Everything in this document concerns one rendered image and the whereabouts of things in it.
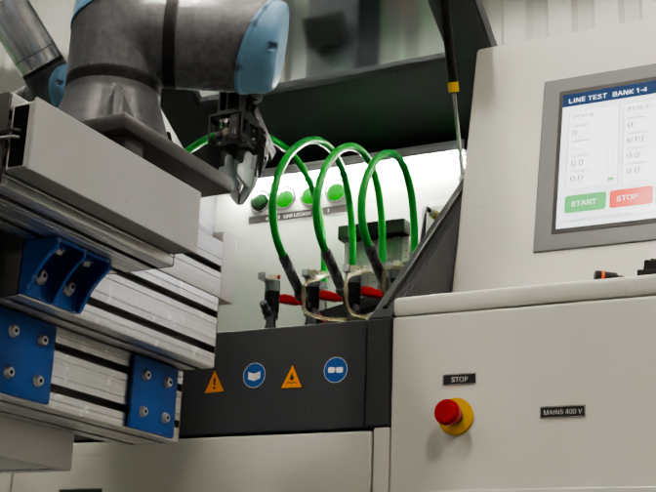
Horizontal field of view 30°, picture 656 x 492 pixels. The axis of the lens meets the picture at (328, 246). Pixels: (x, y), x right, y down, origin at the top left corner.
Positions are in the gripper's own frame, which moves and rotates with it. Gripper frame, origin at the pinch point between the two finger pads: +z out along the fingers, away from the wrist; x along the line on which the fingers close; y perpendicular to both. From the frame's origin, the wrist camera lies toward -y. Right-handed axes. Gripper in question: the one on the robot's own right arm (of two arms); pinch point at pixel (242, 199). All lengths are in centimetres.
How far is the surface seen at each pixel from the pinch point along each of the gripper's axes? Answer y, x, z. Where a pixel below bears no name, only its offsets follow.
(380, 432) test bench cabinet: 16, 35, 45
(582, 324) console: 16, 64, 31
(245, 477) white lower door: 16, 13, 51
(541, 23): -403, -65, -246
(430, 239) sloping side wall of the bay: -2.8, 34.5, 10.4
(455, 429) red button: 16, 46, 45
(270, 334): 15.8, 16.3, 29.2
